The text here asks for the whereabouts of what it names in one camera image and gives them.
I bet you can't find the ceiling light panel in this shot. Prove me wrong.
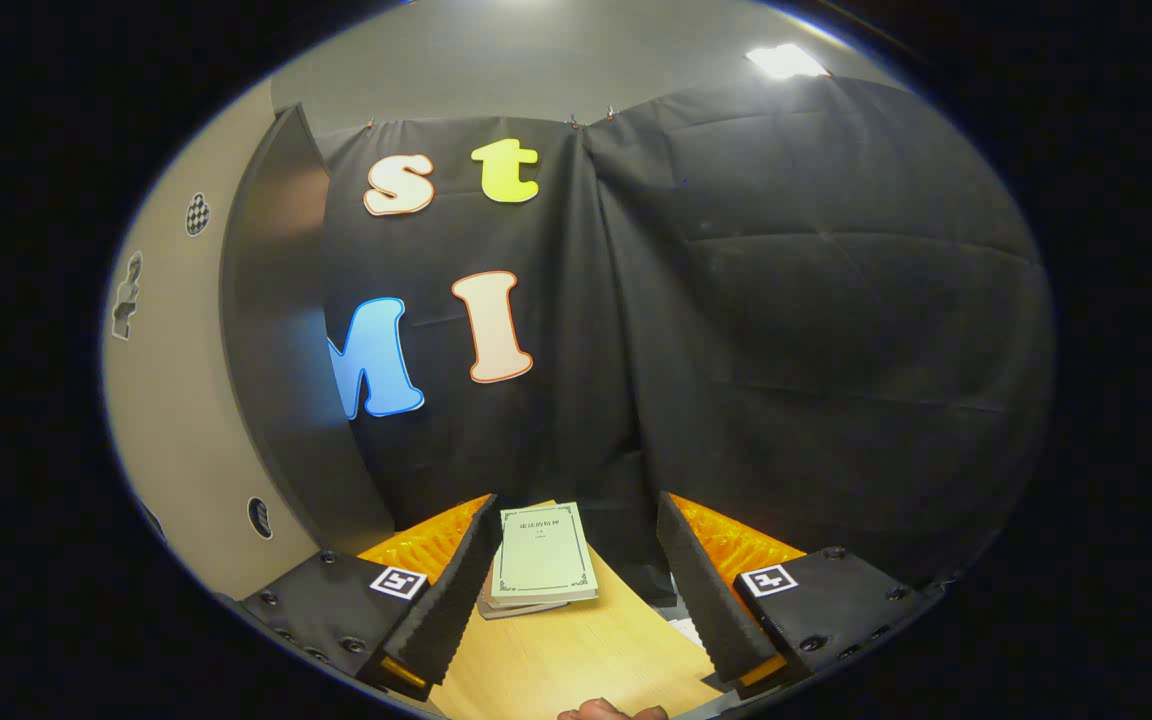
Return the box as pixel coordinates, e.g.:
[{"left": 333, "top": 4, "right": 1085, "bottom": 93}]
[{"left": 744, "top": 43, "right": 830, "bottom": 80}]

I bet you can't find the beige cabinet door with stickers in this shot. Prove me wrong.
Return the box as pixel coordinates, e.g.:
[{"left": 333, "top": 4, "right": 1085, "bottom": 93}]
[{"left": 101, "top": 80, "right": 329, "bottom": 603}]

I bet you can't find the brown book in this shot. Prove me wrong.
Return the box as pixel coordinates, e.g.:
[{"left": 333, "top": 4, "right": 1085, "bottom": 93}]
[{"left": 476, "top": 570, "right": 569, "bottom": 621}]

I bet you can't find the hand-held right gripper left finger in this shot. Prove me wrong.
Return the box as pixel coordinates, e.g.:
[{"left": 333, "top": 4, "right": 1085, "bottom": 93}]
[{"left": 239, "top": 493, "right": 503, "bottom": 701}]

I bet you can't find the black backdrop cloth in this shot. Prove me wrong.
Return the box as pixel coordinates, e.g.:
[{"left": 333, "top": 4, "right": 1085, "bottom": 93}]
[{"left": 319, "top": 75, "right": 1055, "bottom": 593}]

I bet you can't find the pale green book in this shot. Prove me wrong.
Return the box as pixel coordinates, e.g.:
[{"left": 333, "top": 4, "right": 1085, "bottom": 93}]
[{"left": 491, "top": 502, "right": 600, "bottom": 607}]

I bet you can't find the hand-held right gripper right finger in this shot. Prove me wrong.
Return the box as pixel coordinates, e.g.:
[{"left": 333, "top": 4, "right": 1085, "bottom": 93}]
[{"left": 656, "top": 490, "right": 942, "bottom": 701}]

